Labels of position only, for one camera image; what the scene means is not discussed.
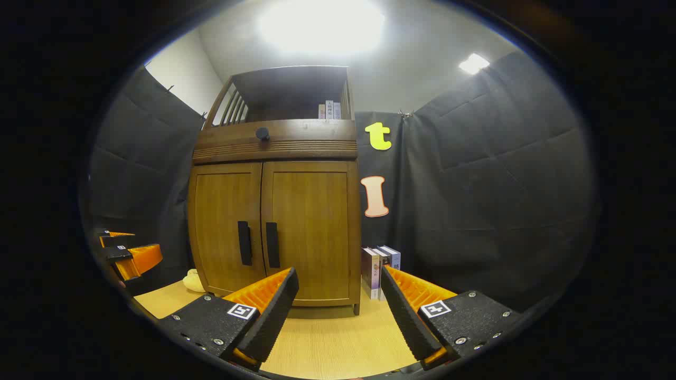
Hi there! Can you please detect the wooden double-door shoe cabinet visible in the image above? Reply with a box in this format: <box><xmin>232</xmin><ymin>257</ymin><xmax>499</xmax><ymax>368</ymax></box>
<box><xmin>187</xmin><ymin>65</ymin><xmax>362</xmax><ymax>316</ymax></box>

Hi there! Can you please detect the black backdrop cloth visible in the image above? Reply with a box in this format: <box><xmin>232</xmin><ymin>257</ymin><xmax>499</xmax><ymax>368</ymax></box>
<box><xmin>87</xmin><ymin>50</ymin><xmax>600</xmax><ymax>312</ymax></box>

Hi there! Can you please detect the blue grey book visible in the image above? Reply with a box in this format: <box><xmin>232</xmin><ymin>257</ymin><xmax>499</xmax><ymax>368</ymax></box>
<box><xmin>380</xmin><ymin>245</ymin><xmax>401</xmax><ymax>271</ymax></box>

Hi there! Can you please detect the cream plush toy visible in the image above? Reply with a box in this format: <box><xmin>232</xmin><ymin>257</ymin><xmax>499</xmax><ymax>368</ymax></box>
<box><xmin>183</xmin><ymin>269</ymin><xmax>206</xmax><ymax>293</ymax></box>

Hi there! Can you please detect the wooden shoe cabinet door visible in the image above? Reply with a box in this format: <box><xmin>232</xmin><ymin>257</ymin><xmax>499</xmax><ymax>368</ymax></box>
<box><xmin>261</xmin><ymin>160</ymin><xmax>361</xmax><ymax>307</ymax></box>
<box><xmin>189</xmin><ymin>162</ymin><xmax>266</xmax><ymax>296</ymax></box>

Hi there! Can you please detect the small ceiling light panel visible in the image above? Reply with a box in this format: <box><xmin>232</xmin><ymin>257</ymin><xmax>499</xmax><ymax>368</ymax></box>
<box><xmin>458</xmin><ymin>53</ymin><xmax>491</xmax><ymax>75</ymax></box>

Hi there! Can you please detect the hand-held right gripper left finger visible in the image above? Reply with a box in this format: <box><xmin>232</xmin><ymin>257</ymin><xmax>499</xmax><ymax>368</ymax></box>
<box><xmin>157</xmin><ymin>267</ymin><xmax>300</xmax><ymax>370</ymax></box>

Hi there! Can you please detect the large ceiling light panel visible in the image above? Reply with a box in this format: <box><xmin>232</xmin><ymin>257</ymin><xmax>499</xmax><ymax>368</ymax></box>
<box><xmin>258</xmin><ymin>0</ymin><xmax>386</xmax><ymax>53</ymax></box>

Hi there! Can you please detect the dark purple book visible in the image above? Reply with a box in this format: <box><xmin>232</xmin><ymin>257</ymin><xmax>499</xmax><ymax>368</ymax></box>
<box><xmin>362</xmin><ymin>248</ymin><xmax>381</xmax><ymax>300</ymax></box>

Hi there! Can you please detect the black door handle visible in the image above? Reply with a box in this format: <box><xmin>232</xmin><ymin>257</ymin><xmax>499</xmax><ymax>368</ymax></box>
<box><xmin>266</xmin><ymin>222</ymin><xmax>280</xmax><ymax>268</ymax></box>
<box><xmin>238</xmin><ymin>221</ymin><xmax>253</xmax><ymax>266</ymax></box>

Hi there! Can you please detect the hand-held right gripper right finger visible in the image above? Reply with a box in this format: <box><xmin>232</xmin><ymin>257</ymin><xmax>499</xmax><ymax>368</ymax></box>
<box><xmin>379</xmin><ymin>265</ymin><xmax>523</xmax><ymax>370</ymax></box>

